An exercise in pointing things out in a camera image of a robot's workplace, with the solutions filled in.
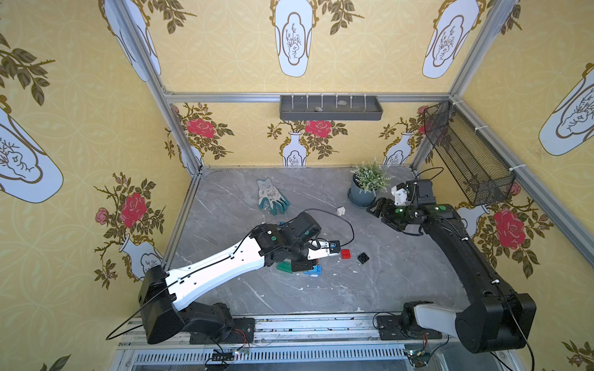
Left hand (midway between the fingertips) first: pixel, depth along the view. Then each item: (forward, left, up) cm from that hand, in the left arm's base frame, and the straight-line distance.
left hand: (316, 254), depth 74 cm
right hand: (+13, -21, +3) cm, 25 cm away
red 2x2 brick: (+6, -13, -15) cm, 21 cm away
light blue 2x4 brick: (0, -1, -13) cm, 13 cm away
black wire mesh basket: (+24, -62, +10) cm, 67 cm away
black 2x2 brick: (+5, -19, -15) cm, 25 cm away
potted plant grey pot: (+30, -22, -3) cm, 37 cm away
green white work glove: (+34, +18, -15) cm, 41 cm away
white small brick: (+26, -14, -15) cm, 33 cm away
